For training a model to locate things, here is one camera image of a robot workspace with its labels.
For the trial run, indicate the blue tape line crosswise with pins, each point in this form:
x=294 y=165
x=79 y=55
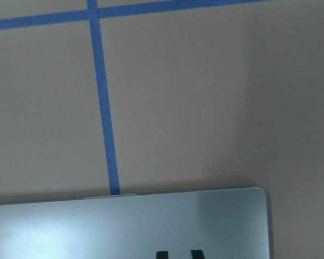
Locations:
x=109 y=12

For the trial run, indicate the blue tape line lengthwise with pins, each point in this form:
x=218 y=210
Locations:
x=103 y=96

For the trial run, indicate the grey closed laptop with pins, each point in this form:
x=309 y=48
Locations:
x=224 y=223

